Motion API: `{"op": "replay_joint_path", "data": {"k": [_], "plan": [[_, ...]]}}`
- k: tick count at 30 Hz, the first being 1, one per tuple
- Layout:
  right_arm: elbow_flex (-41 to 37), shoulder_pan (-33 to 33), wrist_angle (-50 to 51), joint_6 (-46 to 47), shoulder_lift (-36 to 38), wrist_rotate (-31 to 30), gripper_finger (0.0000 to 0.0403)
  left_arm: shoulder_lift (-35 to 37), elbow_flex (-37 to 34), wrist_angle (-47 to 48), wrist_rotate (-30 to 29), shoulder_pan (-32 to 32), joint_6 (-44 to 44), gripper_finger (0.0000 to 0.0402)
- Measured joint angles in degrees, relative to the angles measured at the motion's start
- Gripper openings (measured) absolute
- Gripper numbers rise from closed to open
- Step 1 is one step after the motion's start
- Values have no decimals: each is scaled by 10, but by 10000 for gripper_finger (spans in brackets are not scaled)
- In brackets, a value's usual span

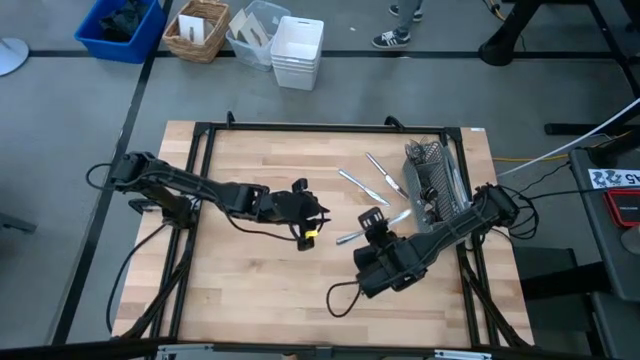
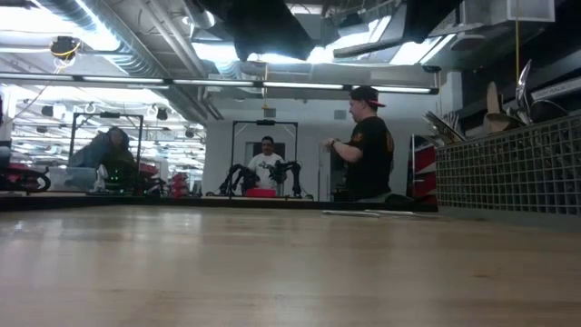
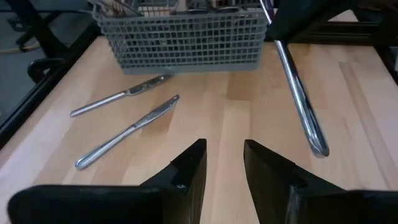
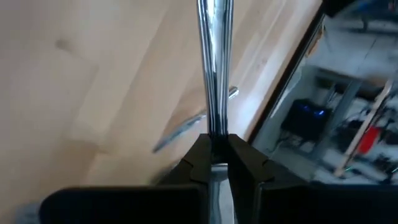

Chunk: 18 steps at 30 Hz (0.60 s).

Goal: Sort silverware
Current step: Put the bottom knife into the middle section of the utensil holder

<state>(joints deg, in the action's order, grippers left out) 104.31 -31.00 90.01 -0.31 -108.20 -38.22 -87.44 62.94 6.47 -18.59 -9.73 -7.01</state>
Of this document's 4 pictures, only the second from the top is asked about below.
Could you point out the pale plastic bin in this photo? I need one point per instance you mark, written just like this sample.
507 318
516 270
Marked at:
72 178

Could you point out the long ceiling light bar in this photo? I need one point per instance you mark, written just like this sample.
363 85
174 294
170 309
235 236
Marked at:
122 80

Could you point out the red flat box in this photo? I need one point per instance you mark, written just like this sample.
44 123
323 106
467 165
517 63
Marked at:
261 192

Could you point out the white hanging panel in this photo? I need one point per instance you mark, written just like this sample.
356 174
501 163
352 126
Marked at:
535 9

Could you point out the red and black chair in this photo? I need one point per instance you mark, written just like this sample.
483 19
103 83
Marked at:
27 181

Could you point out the silver ceiling duct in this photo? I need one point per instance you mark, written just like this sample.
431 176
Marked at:
131 59

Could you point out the silver spoon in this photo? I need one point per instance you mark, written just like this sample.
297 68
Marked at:
495 120
549 111

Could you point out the black gantry frame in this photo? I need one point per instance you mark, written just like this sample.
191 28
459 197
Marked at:
264 121

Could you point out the black ceiling dome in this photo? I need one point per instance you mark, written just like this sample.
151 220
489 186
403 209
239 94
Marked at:
64 47

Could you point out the grey plastic cutlery basket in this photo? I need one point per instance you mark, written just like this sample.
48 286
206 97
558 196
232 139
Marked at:
508 172

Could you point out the person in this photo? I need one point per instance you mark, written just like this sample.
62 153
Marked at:
370 154
265 165
115 159

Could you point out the black background robot arm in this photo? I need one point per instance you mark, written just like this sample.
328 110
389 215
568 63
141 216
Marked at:
288 172
238 178

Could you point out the red bin shelf rack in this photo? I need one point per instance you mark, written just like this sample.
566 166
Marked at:
424 159

